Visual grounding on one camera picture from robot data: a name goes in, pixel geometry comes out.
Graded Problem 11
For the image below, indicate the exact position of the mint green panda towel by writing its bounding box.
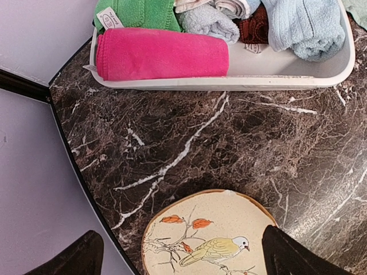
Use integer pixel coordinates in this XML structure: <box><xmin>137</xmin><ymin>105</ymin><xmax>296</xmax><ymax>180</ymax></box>
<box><xmin>342</xmin><ymin>0</ymin><xmax>367</xmax><ymax>30</ymax></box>

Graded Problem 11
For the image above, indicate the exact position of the grey plastic basin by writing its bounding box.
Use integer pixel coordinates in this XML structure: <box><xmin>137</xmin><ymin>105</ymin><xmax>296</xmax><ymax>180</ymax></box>
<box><xmin>85</xmin><ymin>1</ymin><xmax>356</xmax><ymax>91</ymax></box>

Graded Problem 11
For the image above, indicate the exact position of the light blue rolled towel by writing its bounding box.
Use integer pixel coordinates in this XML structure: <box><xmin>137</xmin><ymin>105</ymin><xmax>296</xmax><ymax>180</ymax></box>
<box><xmin>262</xmin><ymin>0</ymin><xmax>345</xmax><ymax>62</ymax></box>

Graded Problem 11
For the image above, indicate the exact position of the orange rolled towel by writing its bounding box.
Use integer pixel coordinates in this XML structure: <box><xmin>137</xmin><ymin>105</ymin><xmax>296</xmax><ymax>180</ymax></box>
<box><xmin>174</xmin><ymin>0</ymin><xmax>261</xmax><ymax>19</ymax></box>

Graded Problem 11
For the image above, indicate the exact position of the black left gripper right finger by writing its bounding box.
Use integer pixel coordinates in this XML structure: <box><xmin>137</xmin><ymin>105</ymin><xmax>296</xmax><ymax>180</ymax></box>
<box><xmin>261</xmin><ymin>225</ymin><xmax>351</xmax><ymax>275</ymax></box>

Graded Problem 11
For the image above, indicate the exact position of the small blue rolled towel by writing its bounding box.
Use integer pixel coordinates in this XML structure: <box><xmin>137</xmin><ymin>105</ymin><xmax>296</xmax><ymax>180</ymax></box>
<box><xmin>176</xmin><ymin>3</ymin><xmax>240</xmax><ymax>45</ymax></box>

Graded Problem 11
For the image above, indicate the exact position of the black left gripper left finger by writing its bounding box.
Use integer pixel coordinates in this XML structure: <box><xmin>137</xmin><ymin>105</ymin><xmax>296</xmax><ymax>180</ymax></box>
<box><xmin>25</xmin><ymin>230</ymin><xmax>104</xmax><ymax>275</ymax></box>

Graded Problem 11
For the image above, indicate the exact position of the round painted ceramic plate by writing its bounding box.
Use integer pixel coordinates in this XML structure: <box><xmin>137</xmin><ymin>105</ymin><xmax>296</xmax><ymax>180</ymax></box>
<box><xmin>141</xmin><ymin>189</ymin><xmax>277</xmax><ymax>274</ymax></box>

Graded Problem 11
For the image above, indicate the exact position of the pink microfibre towel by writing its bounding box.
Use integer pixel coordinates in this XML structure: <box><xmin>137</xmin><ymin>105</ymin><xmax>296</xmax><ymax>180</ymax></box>
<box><xmin>96</xmin><ymin>27</ymin><xmax>229</xmax><ymax>81</ymax></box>

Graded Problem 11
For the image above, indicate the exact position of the green rolled towel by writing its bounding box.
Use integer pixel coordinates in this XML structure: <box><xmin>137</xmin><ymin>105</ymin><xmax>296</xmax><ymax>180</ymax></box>
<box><xmin>93</xmin><ymin>0</ymin><xmax>182</xmax><ymax>34</ymax></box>

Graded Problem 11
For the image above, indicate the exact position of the black left corner post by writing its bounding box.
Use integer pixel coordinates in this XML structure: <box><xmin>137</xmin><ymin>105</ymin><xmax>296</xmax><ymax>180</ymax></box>
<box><xmin>0</xmin><ymin>69</ymin><xmax>52</xmax><ymax>103</ymax></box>

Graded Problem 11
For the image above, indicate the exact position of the dark red rolled towel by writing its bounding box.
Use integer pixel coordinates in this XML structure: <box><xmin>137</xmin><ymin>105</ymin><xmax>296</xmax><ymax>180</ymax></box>
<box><xmin>234</xmin><ymin>4</ymin><xmax>269</xmax><ymax>54</ymax></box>

